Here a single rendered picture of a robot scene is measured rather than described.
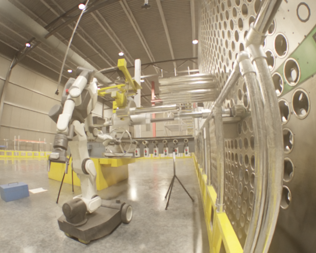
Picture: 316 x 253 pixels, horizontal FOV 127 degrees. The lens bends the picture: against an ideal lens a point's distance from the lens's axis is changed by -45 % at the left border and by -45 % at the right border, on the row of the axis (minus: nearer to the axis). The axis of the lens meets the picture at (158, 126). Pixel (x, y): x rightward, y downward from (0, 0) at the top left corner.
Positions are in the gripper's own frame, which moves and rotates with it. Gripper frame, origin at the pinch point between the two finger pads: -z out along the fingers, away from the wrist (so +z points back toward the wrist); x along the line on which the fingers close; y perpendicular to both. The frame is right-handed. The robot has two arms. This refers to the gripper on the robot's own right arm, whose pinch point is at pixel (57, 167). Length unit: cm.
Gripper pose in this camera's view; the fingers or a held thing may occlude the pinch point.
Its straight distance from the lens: 84.0
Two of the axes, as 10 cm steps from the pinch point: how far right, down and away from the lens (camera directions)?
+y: -3.5, 5.1, 7.8
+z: -1.3, -8.6, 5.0
